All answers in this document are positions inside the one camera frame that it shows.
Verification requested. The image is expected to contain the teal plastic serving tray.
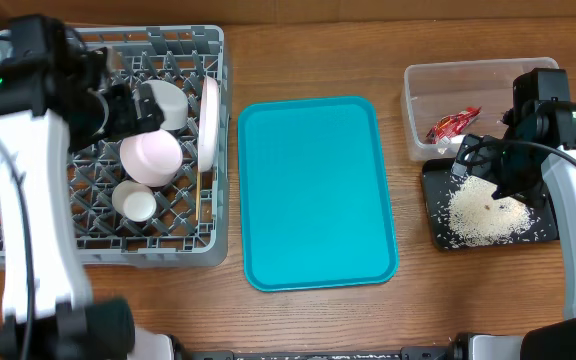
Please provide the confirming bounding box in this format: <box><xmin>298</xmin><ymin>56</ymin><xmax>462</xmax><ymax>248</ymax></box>
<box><xmin>237</xmin><ymin>96</ymin><xmax>399</xmax><ymax>292</ymax></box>

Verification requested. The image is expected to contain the white cup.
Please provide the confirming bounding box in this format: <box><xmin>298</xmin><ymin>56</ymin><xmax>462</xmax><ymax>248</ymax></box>
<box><xmin>111</xmin><ymin>180</ymin><xmax>157</xmax><ymax>222</ymax></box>

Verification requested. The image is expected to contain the grey plastic dish rack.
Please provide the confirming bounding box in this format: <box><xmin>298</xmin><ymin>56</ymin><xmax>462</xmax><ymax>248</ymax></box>
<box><xmin>0</xmin><ymin>26</ymin><xmax>231</xmax><ymax>269</ymax></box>

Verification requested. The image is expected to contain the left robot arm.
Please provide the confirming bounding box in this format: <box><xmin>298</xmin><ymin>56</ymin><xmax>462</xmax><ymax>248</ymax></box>
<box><xmin>0</xmin><ymin>15</ymin><xmax>181</xmax><ymax>359</ymax></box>

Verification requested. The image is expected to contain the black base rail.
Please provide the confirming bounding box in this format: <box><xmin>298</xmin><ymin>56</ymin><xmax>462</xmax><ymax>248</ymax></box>
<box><xmin>127</xmin><ymin>329</ymin><xmax>459</xmax><ymax>360</ymax></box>

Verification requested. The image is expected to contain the large white plate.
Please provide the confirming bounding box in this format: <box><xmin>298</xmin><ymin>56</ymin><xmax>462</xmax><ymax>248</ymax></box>
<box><xmin>197</xmin><ymin>76</ymin><xmax>220</xmax><ymax>172</ymax></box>

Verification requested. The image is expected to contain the pile of rice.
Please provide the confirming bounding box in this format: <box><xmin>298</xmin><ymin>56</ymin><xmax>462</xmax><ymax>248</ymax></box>
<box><xmin>430</xmin><ymin>174</ymin><xmax>541</xmax><ymax>250</ymax></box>

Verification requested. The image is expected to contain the clear plastic bin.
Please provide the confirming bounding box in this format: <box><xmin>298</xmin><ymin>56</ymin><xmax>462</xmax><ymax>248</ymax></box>
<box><xmin>401</xmin><ymin>57</ymin><xmax>559</xmax><ymax>161</ymax></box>

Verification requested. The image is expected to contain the red snack wrapper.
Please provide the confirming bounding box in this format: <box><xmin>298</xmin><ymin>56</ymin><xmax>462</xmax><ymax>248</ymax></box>
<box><xmin>425</xmin><ymin>107</ymin><xmax>482</xmax><ymax>145</ymax></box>

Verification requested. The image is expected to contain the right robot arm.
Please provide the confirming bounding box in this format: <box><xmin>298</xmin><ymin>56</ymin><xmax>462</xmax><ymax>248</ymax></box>
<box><xmin>446</xmin><ymin>68</ymin><xmax>576</xmax><ymax>359</ymax></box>

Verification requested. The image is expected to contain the black plastic tray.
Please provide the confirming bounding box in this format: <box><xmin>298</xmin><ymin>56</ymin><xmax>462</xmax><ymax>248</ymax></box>
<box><xmin>421</xmin><ymin>159</ymin><xmax>558</xmax><ymax>251</ymax></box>

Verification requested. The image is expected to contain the small white bowl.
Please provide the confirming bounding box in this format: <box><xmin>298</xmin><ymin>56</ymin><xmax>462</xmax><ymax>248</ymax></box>
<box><xmin>120</xmin><ymin>130</ymin><xmax>183</xmax><ymax>187</ymax></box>

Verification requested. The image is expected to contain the wooden chopstick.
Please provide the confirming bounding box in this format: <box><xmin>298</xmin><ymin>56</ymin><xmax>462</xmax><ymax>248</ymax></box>
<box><xmin>195</xmin><ymin>171</ymin><xmax>202</xmax><ymax>224</ymax></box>

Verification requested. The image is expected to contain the grey metal bowl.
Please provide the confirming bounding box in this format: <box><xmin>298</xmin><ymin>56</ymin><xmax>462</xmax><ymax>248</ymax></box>
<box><xmin>135</xmin><ymin>80</ymin><xmax>188</xmax><ymax>133</ymax></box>

